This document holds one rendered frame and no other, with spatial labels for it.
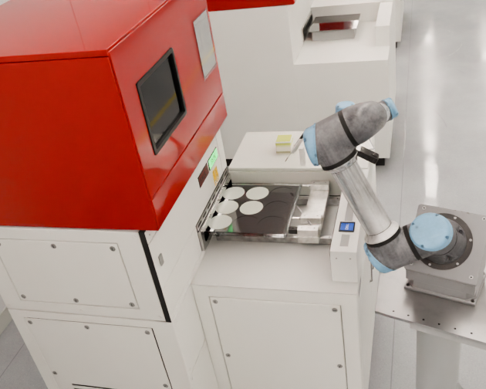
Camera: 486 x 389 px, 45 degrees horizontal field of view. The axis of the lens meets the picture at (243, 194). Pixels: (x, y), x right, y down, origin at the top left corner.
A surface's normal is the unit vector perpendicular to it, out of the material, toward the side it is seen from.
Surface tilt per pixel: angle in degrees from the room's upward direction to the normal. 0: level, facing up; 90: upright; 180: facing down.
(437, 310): 0
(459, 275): 45
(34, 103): 90
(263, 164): 0
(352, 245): 0
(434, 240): 41
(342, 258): 90
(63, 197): 90
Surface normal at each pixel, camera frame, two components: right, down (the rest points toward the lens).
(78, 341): -0.25, 0.56
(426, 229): -0.36, -0.27
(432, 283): -0.51, 0.53
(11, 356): -0.15, -0.83
